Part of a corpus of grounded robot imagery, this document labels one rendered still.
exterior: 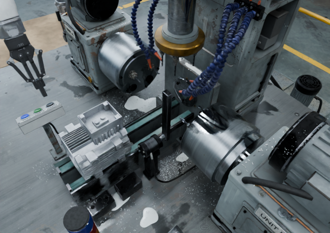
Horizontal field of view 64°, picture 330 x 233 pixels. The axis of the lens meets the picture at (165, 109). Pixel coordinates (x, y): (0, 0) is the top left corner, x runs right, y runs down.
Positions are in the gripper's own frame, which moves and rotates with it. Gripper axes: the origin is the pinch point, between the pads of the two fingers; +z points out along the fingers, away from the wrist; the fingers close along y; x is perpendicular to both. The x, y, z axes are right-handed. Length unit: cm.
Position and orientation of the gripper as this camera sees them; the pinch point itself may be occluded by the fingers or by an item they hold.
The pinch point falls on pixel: (41, 87)
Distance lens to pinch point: 112.4
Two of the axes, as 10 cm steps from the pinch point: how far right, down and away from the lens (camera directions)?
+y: 7.7, -4.6, 4.4
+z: 2.3, 8.4, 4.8
